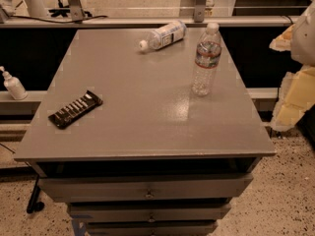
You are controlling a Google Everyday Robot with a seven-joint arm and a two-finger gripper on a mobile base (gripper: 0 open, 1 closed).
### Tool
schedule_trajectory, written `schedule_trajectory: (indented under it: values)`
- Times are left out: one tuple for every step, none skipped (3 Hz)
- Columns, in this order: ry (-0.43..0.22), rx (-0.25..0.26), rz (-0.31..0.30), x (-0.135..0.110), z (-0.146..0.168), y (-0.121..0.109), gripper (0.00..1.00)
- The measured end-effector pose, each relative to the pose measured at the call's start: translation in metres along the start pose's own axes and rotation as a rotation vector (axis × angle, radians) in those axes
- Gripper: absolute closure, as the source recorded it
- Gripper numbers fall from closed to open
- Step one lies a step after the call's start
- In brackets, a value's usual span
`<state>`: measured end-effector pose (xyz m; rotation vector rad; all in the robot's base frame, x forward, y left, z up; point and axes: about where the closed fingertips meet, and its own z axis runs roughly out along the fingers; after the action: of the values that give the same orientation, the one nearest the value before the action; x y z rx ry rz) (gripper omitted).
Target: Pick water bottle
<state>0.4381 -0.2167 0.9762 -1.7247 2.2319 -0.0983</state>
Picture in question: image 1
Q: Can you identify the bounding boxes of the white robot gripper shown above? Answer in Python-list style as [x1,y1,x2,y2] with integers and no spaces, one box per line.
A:
[269,3,315,132]

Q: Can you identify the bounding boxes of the upright clear water bottle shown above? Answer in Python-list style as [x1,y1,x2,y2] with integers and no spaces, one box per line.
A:
[192,23,222,96]

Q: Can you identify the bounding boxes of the lying white-label water bottle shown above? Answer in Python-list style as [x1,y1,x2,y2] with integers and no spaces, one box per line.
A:
[139,21,187,52]

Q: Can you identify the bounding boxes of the white pump dispenser bottle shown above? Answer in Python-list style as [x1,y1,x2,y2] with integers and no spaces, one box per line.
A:
[0,66,28,100]

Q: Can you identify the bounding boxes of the top grey drawer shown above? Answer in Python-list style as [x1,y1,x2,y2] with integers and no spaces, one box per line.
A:
[39,173,253,203]

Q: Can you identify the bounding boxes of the grey drawer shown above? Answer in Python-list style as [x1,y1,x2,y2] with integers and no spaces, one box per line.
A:
[39,173,253,203]
[68,204,230,222]
[87,220,218,236]

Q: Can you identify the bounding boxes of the middle grey drawer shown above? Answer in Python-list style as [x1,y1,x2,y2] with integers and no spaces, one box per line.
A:
[68,204,230,222]

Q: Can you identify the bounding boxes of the grey metal drawer cabinet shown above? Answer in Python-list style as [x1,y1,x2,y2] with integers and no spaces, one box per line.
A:
[13,27,277,236]

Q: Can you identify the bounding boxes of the black candy bar wrapper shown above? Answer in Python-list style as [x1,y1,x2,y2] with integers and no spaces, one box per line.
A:
[48,90,103,130]

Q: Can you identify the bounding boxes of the bottom grey drawer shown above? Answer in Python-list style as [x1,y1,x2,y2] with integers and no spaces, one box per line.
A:
[87,220,218,236]

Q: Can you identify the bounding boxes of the black caster leg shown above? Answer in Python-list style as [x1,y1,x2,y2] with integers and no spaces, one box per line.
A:
[27,178,45,214]

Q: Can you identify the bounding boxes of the right metal frame post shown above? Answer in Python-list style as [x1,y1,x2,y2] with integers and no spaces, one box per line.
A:
[194,0,207,23]

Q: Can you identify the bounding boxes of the metal frame post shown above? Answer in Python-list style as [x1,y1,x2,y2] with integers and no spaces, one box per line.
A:
[68,0,85,21]
[194,0,207,23]

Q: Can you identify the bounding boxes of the black cable on rail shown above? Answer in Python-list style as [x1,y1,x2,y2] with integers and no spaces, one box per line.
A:
[9,14,109,25]

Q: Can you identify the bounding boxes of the left metal frame post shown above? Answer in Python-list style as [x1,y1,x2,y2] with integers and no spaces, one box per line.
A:
[68,0,85,21]

